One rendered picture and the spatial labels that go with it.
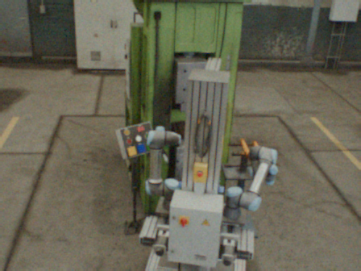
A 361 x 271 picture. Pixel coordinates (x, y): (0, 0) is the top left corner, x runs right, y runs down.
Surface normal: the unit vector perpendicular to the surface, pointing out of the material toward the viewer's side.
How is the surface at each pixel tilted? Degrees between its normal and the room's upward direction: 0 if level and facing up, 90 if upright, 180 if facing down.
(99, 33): 90
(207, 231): 91
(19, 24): 90
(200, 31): 90
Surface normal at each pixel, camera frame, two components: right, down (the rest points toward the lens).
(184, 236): -0.16, 0.42
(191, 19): 0.20, 0.43
